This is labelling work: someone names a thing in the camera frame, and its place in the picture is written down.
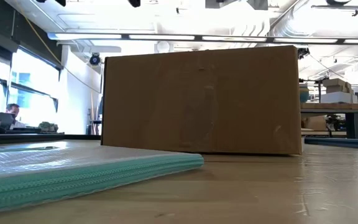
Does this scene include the wooden top workbench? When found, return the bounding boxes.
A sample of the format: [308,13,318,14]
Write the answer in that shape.
[300,102,358,140]

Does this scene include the brown cardboard carton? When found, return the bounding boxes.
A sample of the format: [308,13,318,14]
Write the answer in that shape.
[321,77,353,94]
[301,115,328,131]

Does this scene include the small potted plant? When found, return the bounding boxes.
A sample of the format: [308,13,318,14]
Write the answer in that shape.
[38,121,60,133]

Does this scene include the brown cardboard box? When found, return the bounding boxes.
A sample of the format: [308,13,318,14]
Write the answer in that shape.
[100,45,303,156]

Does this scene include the yellow hanging cable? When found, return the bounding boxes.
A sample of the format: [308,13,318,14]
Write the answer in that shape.
[22,14,103,94]

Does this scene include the round black wall camera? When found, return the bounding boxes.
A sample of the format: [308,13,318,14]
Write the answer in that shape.
[88,52,102,65]

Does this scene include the blue striped round pot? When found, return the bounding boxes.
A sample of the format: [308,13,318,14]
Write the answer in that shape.
[300,85,310,104]

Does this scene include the long blue beam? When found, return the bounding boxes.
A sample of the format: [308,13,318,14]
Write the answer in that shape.
[303,136,358,151]

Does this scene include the person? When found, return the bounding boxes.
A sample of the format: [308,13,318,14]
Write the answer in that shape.
[5,103,27,130]

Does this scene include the white flat box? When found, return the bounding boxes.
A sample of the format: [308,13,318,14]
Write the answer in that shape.
[319,91,358,105]

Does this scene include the black aluminium table frame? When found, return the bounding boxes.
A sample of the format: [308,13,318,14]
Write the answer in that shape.
[0,133,102,146]

